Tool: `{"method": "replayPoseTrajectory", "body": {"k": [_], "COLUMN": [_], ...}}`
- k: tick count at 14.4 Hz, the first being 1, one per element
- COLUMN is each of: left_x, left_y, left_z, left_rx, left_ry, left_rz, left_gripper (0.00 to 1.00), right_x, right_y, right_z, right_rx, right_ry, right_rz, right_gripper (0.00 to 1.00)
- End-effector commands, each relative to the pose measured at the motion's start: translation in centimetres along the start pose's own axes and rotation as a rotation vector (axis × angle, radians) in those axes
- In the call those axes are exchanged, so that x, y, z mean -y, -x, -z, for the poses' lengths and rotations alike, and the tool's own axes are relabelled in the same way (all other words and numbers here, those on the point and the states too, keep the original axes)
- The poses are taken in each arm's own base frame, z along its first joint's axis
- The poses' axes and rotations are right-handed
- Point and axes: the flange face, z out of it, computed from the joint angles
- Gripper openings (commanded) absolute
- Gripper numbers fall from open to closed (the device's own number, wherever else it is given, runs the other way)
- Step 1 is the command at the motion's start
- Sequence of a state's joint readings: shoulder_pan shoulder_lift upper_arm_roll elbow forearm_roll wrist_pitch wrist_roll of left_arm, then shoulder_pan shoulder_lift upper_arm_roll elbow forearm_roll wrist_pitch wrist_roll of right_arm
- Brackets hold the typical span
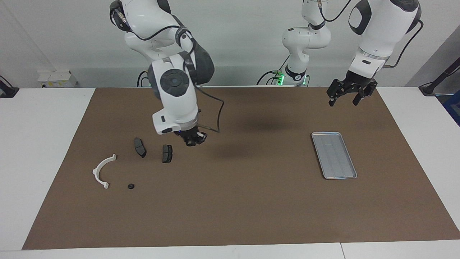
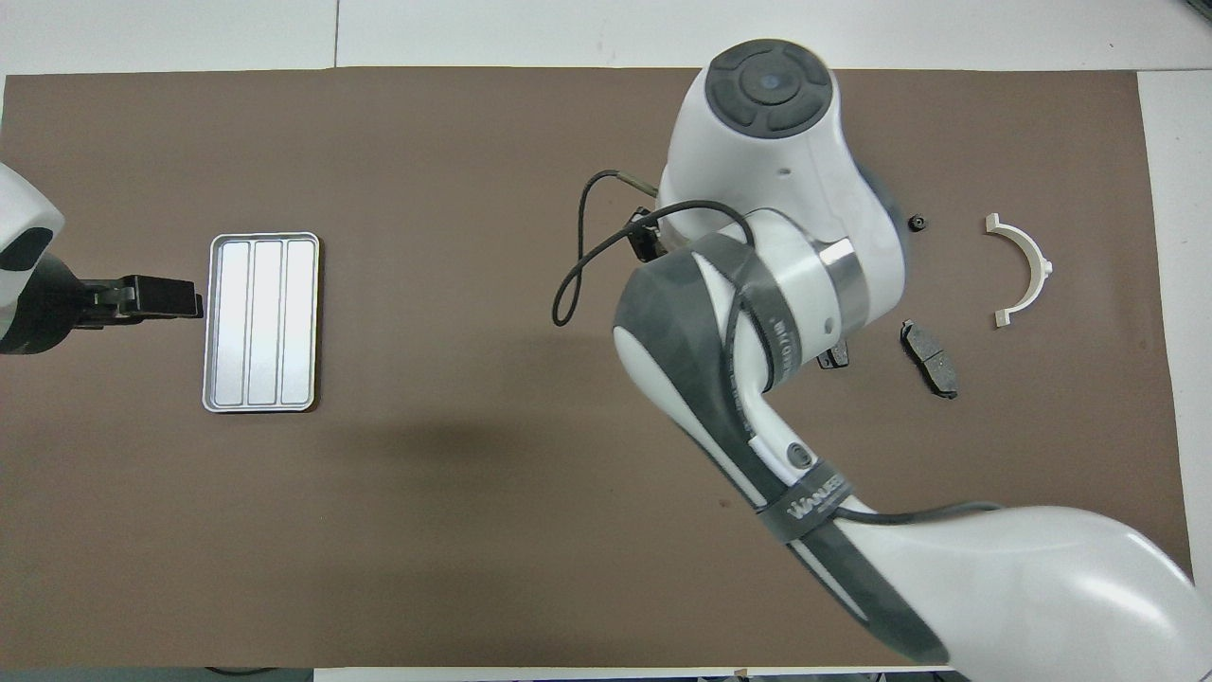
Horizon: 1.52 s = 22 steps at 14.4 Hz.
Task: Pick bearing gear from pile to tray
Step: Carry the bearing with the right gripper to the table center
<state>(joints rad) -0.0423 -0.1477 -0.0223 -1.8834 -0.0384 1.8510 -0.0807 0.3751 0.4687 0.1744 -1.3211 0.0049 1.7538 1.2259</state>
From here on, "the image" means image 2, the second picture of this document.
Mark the white curved plastic bracket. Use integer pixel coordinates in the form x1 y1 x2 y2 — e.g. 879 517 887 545
985 213 1054 329

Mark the brown table mat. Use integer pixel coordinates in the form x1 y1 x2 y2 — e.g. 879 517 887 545
0 66 1203 669

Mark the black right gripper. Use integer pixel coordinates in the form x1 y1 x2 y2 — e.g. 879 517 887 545
628 206 675 266

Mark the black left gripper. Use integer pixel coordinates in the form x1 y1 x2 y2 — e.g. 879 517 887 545
0 256 205 356

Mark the long curved dark brake pad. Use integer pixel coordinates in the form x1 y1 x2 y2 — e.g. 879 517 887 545
900 320 959 401

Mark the silver metal tray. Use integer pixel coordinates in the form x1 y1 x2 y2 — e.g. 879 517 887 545
202 232 321 414

